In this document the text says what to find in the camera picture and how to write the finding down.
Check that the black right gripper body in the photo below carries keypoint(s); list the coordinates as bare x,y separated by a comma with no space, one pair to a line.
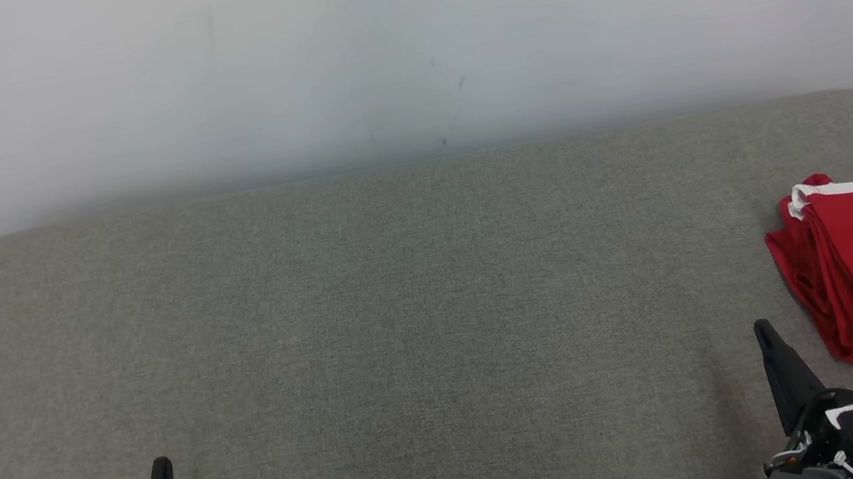
815,435

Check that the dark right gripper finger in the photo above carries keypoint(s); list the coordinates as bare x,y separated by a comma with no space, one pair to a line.
787,376

